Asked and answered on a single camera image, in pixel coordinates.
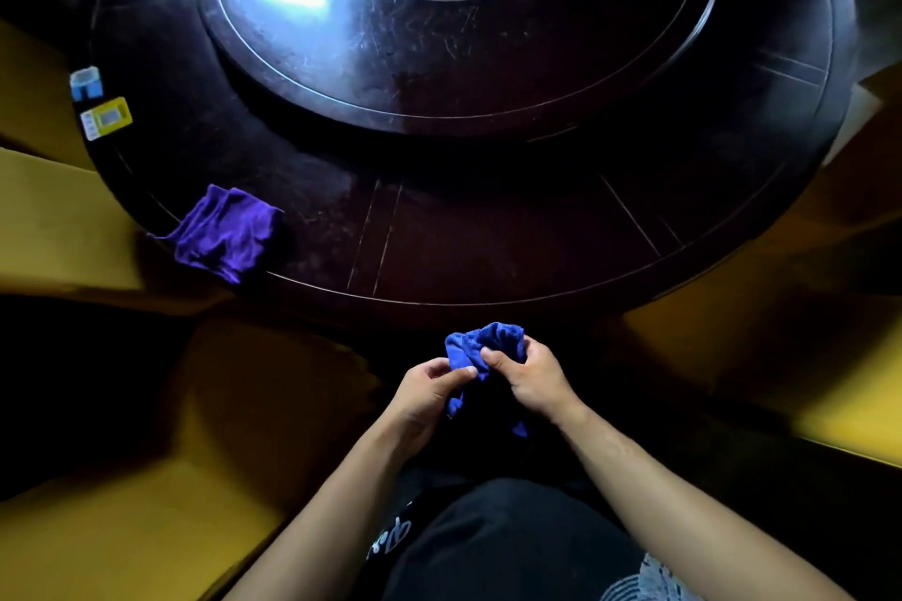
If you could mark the dark round wooden table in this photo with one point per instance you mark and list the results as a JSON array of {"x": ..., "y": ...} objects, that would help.
[{"x": 493, "y": 199}]

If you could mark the person's left thumb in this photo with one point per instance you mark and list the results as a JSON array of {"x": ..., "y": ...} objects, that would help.
[{"x": 456, "y": 379}]

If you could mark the person's left hand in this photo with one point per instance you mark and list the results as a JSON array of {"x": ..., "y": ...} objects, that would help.
[{"x": 416, "y": 403}]

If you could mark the person's right thumb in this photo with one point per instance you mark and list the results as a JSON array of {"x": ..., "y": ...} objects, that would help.
[{"x": 500, "y": 364}]

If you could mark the purple cloth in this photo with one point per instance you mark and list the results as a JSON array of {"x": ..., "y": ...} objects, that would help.
[{"x": 225, "y": 233}]

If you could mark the person's left forearm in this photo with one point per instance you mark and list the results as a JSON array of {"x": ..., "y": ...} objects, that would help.
[{"x": 317, "y": 516}]

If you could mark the blue cloth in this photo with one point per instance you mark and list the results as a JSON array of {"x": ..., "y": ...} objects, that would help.
[{"x": 483, "y": 347}]

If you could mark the yellow card packet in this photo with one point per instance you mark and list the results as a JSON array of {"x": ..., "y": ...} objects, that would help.
[{"x": 107, "y": 118}]

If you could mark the dark wooden turntable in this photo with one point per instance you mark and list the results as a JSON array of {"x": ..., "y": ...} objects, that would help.
[{"x": 458, "y": 23}]

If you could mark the person's right forearm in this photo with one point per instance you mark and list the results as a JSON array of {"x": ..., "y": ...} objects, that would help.
[{"x": 690, "y": 516}]

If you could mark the person's right hand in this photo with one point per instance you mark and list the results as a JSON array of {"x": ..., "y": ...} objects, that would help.
[{"x": 535, "y": 382}]

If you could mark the yellow chair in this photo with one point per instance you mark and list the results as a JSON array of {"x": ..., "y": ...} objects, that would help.
[
  {"x": 70, "y": 227},
  {"x": 176, "y": 481},
  {"x": 796, "y": 312}
]

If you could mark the blue card packet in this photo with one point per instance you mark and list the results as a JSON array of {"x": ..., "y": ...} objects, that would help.
[{"x": 86, "y": 83}]

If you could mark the person's black shirt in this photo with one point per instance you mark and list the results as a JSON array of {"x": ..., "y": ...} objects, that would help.
[{"x": 507, "y": 537}]

